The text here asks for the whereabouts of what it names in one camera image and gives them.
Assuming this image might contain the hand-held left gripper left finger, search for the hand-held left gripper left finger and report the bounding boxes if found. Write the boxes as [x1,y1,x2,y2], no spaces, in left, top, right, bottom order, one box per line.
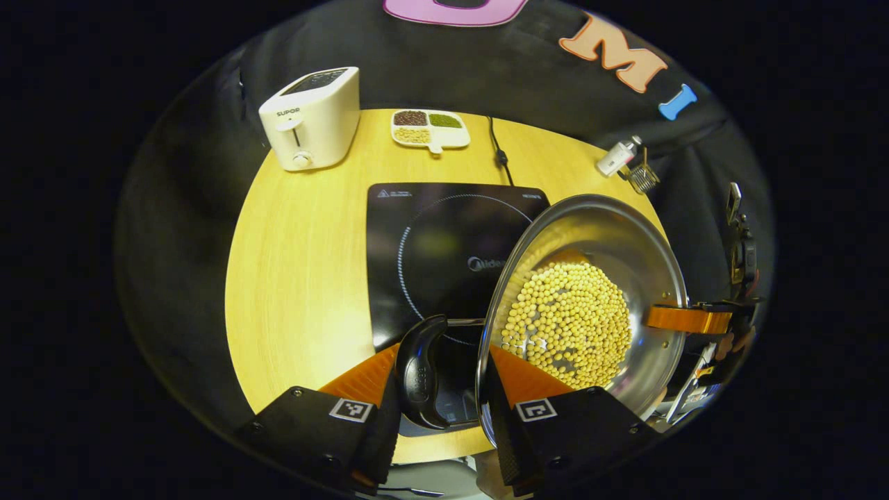
[236,344,404,495]

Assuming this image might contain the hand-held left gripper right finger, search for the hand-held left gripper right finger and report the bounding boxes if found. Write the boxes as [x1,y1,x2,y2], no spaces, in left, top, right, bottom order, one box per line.
[479,345,660,497]

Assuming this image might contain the steel pot with soybeans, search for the steel pot with soybeans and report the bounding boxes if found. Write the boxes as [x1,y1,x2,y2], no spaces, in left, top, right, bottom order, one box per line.
[394,194,688,449]

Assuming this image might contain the black induction cooktop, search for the black induction cooktop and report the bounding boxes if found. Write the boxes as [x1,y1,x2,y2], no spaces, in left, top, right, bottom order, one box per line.
[366,183,551,438]

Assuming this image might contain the clear glass cup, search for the clear glass cup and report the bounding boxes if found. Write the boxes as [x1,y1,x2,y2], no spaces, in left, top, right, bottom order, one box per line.
[618,147,660,194]

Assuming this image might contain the clear plastic bottle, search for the clear plastic bottle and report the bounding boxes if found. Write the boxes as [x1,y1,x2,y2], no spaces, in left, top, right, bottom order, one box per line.
[596,135,643,178]

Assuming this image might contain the white toaster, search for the white toaster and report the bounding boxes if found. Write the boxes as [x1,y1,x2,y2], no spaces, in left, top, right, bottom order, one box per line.
[258,67,361,172]

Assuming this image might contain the white divided dish of beans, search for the white divided dish of beans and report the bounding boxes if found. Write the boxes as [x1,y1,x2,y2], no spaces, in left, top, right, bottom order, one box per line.
[390,109,471,154]

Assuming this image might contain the black power cable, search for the black power cable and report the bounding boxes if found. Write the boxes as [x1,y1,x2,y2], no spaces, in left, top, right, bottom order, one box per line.
[486,116,515,187]

